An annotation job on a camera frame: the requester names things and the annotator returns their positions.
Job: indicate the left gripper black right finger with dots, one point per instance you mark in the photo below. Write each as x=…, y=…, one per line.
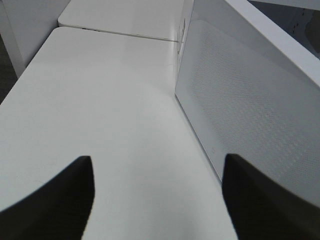
x=261, y=209

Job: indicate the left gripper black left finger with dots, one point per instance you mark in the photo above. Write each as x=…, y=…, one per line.
x=59, y=210

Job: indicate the white microwave oven body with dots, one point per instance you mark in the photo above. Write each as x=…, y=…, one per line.
x=295, y=22

